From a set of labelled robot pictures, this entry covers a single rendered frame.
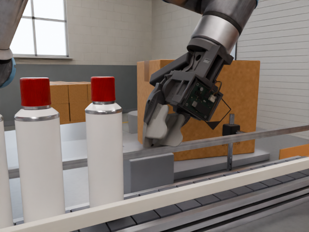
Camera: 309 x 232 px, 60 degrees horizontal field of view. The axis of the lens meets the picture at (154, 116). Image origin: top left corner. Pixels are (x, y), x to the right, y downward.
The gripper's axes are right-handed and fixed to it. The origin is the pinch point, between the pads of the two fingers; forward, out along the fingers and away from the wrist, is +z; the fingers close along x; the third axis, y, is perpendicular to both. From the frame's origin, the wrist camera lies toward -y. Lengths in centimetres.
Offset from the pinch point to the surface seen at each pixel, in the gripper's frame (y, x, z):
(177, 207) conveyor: 8.8, 4.5, 5.8
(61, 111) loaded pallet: -328, 63, 36
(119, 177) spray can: 7.0, -6.3, 5.2
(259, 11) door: -298, 259, -259
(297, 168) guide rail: 10.4, 26.6, -9.9
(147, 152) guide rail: 2.1, -1.0, 0.7
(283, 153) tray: -6.0, 45.4, -14.9
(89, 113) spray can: 5.3, -14.3, -1.1
